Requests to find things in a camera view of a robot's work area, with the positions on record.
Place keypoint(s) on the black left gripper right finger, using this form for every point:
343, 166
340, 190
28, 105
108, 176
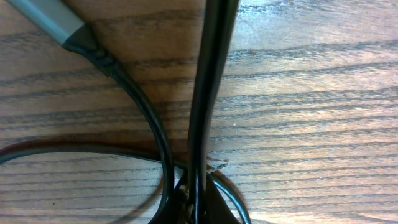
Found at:
217, 210

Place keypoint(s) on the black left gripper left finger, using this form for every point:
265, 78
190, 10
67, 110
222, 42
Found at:
179, 208

